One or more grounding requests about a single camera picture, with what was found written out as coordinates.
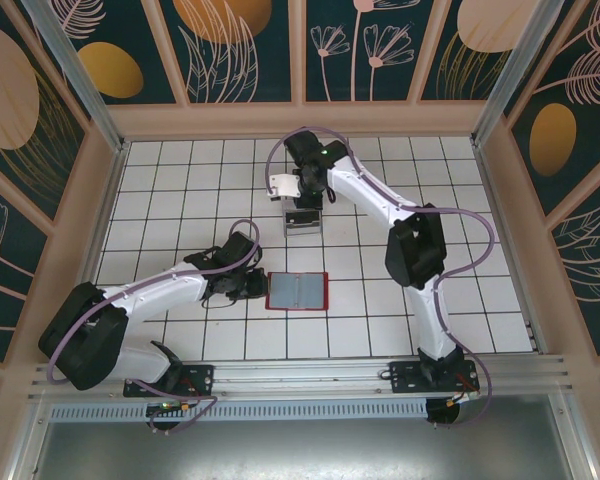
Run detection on red card holder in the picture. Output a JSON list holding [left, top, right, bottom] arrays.
[[264, 271, 330, 311]]

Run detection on grey metal sheet panel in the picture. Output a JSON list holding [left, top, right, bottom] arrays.
[[27, 417, 581, 480]]

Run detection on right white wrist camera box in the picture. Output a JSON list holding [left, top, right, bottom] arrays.
[[267, 172, 302, 200]]

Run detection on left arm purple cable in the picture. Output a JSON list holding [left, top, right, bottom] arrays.
[[46, 218, 261, 435]]

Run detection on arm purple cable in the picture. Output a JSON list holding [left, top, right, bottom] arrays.
[[264, 127, 496, 430], [46, 218, 261, 435]]

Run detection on aluminium mounting rail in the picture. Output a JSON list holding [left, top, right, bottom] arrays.
[[27, 354, 574, 401]]

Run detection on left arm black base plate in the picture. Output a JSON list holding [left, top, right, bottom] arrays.
[[123, 363, 216, 399]]

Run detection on grey slotted cable duct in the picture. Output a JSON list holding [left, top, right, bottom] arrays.
[[49, 399, 431, 421]]

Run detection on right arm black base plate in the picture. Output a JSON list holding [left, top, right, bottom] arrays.
[[388, 359, 481, 396]]

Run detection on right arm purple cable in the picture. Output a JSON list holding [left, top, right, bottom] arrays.
[[264, 127, 496, 430]]

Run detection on aluminium corner post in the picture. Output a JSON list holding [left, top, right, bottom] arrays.
[[469, 0, 569, 146], [22, 0, 131, 151]]

